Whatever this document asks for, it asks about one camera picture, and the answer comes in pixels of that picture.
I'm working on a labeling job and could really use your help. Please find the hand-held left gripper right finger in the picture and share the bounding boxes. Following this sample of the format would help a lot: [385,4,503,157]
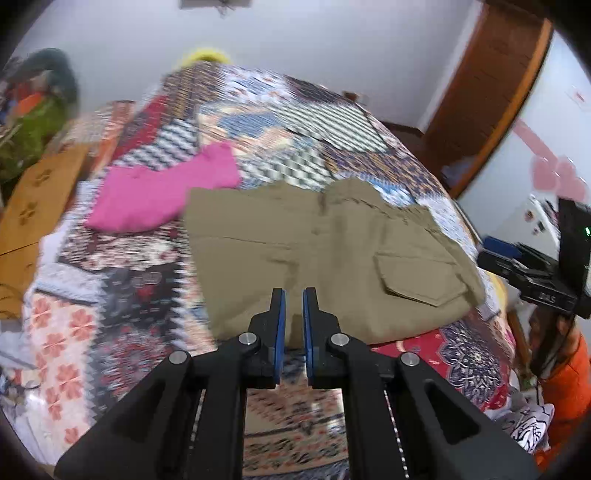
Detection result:
[302,287,541,480]

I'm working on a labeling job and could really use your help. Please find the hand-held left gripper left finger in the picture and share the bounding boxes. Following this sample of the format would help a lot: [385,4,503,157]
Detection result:
[54,287,288,480]

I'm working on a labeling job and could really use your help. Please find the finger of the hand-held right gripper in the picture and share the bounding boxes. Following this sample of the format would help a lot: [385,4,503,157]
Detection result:
[478,236,555,289]

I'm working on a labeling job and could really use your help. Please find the pink pants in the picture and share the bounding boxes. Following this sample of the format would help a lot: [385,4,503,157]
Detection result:
[85,142,243,232]

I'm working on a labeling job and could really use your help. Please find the white appliance with stickers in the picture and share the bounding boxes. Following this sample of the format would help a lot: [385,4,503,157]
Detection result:
[510,194,561,247]

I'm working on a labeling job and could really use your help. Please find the purple cloth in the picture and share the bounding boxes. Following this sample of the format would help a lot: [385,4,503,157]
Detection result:
[441,157,485,190]

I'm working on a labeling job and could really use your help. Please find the person's orange garment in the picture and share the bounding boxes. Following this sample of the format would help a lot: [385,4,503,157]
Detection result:
[531,318,591,467]

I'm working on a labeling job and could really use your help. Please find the white printed cloth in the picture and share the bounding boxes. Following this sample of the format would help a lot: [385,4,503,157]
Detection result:
[489,401,555,453]

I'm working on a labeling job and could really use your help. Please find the patchwork patterned bed sheet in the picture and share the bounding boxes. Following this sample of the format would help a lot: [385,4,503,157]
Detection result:
[18,62,518,480]

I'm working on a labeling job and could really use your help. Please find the brown wooden door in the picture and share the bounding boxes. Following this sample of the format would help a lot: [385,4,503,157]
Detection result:
[422,2,555,199]

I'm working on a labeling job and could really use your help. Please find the brown striped pillow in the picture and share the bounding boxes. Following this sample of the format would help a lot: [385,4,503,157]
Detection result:
[69,102,136,155]

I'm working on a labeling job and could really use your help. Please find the wooden panel with flower cutouts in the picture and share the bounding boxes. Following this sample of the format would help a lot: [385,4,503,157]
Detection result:
[0,145,90,319]

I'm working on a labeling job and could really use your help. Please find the yellow round object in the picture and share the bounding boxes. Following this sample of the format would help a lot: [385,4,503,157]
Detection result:
[182,46,232,68]

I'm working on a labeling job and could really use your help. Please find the green patterned cloth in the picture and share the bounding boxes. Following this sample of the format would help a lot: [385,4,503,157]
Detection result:
[0,97,70,181]

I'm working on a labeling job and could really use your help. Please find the teal plush toy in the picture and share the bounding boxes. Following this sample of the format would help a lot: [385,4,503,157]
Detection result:
[4,48,79,107]

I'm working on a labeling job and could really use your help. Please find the pink heart wall decoration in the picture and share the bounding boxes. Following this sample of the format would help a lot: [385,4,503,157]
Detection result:
[515,117,589,201]

